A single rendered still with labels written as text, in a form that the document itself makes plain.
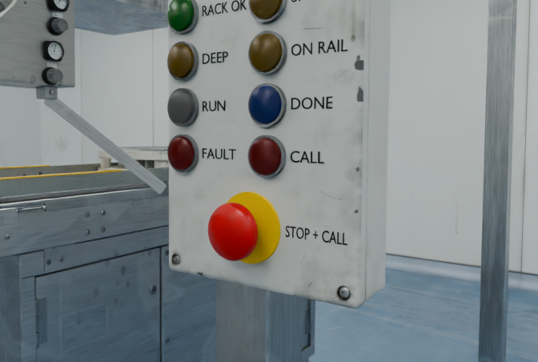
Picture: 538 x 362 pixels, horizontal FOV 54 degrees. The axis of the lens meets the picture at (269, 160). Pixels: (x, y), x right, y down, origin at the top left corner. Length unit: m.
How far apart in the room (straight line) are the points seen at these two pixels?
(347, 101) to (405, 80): 3.81
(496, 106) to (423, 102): 2.61
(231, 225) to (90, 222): 0.84
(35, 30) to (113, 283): 0.60
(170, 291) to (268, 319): 1.00
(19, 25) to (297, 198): 0.79
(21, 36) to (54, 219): 0.36
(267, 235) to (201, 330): 1.23
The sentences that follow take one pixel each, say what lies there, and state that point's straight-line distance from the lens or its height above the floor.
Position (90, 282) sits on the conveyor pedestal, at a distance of 1.27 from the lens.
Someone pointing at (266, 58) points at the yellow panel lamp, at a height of 1.09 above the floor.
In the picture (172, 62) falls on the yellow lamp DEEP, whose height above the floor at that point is 1.09.
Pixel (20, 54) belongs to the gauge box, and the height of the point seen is 1.17.
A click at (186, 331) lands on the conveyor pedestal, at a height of 0.49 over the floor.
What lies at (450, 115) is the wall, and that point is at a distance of 4.03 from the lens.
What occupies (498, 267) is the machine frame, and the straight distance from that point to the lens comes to 1.53.
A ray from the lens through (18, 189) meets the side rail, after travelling 1.08.
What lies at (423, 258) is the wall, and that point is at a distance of 4.18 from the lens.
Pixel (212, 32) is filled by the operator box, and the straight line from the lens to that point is 0.41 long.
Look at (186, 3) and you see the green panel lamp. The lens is 0.42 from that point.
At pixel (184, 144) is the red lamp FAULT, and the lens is 0.41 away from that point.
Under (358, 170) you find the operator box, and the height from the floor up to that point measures 1.01.
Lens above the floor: 1.04
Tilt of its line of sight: 3 degrees down
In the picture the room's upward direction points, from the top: straight up
